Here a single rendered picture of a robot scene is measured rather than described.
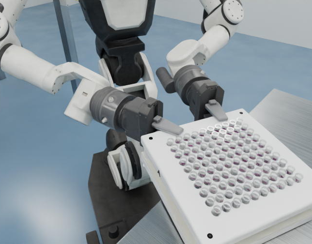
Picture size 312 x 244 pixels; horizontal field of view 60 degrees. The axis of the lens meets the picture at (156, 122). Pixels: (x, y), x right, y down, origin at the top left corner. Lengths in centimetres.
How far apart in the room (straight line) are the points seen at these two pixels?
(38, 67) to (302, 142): 64
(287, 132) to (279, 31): 320
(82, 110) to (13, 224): 112
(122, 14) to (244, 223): 68
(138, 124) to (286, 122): 39
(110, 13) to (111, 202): 88
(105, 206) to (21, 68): 86
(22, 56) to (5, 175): 131
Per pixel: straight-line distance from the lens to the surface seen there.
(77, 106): 64
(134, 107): 55
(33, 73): 68
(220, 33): 88
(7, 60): 70
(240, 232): 42
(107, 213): 135
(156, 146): 50
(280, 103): 84
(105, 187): 144
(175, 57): 73
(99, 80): 65
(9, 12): 78
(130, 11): 88
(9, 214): 172
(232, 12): 91
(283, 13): 382
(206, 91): 59
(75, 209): 160
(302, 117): 80
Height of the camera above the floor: 127
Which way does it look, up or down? 38 degrees down
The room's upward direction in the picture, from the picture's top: straight up
